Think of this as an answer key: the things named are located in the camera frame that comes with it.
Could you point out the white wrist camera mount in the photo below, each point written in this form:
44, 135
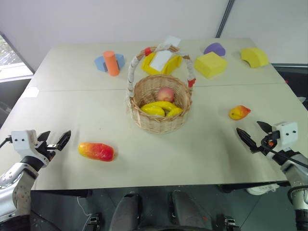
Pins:
22, 140
287, 133

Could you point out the purple foam half-round block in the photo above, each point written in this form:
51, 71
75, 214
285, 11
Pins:
215, 49

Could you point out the large red yellow toy mango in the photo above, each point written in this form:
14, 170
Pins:
96, 151

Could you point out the white shoe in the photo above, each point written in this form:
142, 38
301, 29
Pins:
262, 189

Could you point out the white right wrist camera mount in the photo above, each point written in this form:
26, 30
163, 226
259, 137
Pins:
287, 133

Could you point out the yellow foam curved block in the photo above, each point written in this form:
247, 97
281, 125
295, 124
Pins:
256, 57

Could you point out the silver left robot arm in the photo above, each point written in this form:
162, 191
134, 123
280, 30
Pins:
14, 183

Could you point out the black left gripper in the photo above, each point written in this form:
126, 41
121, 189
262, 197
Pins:
47, 151

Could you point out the window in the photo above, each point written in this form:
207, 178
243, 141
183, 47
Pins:
9, 60

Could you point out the white foam plank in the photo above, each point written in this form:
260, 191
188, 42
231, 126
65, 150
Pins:
160, 60

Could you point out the yellow foam cuboid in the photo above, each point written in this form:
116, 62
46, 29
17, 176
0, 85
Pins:
210, 65

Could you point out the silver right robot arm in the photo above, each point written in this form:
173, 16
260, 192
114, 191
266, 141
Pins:
298, 178

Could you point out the blue foam arch block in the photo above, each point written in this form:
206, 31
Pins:
98, 63

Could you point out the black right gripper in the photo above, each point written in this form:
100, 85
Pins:
270, 142

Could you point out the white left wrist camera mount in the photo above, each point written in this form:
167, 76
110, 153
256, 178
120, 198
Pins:
22, 140

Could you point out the red toy apple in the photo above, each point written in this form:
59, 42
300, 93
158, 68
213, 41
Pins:
166, 93

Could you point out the dark rounded shape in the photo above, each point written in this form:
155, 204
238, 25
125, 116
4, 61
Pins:
126, 213

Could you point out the small red yellow toy mango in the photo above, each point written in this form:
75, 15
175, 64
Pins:
238, 112

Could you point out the orange foam cylinder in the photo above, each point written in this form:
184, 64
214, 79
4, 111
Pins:
111, 63

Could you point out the yellow toy banana bunch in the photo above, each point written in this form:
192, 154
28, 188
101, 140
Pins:
156, 107

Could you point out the yellow foam arch block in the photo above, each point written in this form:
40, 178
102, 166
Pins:
146, 65

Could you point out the grey metal post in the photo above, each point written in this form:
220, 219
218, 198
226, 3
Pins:
225, 18

